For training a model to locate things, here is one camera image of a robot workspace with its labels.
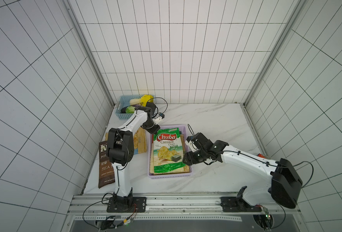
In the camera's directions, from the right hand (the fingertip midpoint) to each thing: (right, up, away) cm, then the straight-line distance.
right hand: (182, 162), depth 79 cm
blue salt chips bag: (-28, +9, +16) cm, 34 cm away
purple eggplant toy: (-45, +30, +34) cm, 64 cm away
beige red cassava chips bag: (-17, -5, 0) cm, 18 cm away
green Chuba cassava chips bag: (-8, +3, +6) cm, 11 cm away
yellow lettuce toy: (-27, +41, +34) cm, 60 cm away
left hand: (-19, +14, +14) cm, 28 cm away
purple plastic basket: (+3, +15, +21) cm, 25 cm away
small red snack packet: (+48, +2, +6) cm, 48 cm away
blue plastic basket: (-46, +38, +40) cm, 72 cm away
